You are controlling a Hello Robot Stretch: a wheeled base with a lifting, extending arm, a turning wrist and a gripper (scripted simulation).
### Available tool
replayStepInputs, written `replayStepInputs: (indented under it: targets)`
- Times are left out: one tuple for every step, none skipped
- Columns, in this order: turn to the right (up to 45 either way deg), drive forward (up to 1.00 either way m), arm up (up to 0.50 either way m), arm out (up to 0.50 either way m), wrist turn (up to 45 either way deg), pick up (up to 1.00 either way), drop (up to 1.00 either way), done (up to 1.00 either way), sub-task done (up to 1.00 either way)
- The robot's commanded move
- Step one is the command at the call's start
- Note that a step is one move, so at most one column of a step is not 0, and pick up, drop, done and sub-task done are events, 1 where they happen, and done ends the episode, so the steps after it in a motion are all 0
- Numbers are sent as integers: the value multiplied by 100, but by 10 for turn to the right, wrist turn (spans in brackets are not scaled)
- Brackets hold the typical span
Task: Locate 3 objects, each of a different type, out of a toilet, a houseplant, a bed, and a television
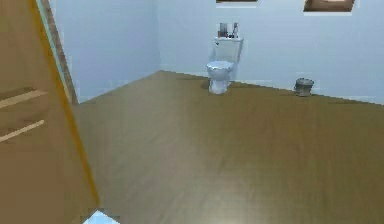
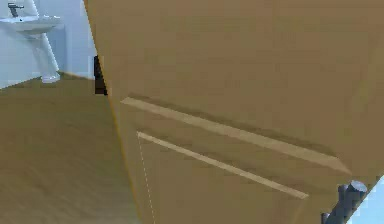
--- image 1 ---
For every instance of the white toilet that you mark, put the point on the white toilet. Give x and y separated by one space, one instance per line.
220 70

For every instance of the grey box on cistern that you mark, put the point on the grey box on cistern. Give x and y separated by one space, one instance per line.
223 29

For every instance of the pale spray bottle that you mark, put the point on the pale spray bottle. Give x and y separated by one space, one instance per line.
235 30

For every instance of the grey metal bin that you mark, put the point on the grey metal bin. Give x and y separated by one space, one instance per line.
303 86

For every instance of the brown wooden room door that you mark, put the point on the brown wooden room door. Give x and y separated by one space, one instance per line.
30 133

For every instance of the dark framed wall picture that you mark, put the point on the dark framed wall picture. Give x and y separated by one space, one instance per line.
236 1

